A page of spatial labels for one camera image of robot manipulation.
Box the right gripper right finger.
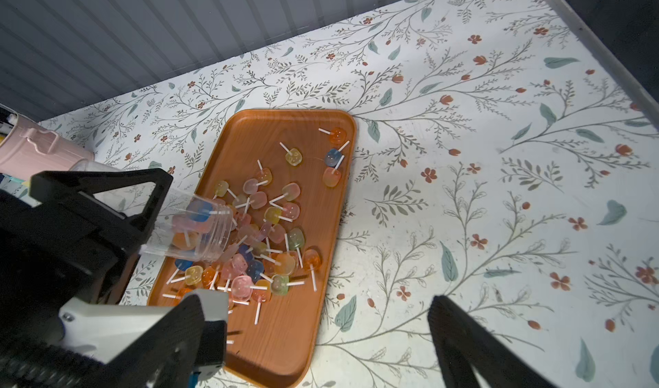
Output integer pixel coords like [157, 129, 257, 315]
[427, 295, 554, 387]

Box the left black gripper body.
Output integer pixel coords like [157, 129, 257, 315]
[1, 192, 139, 337]

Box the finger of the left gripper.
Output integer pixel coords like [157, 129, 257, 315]
[29, 168, 173, 244]

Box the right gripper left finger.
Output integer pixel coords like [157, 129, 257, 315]
[87, 295, 205, 387]

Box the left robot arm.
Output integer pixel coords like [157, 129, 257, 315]
[1, 168, 228, 387]

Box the pile of lollipop candies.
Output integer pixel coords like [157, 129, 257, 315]
[161, 126, 351, 326]

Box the pink pen cup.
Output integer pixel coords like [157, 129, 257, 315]
[1, 108, 94, 180]

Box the brown wooden tray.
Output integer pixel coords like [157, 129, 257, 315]
[147, 108, 358, 388]

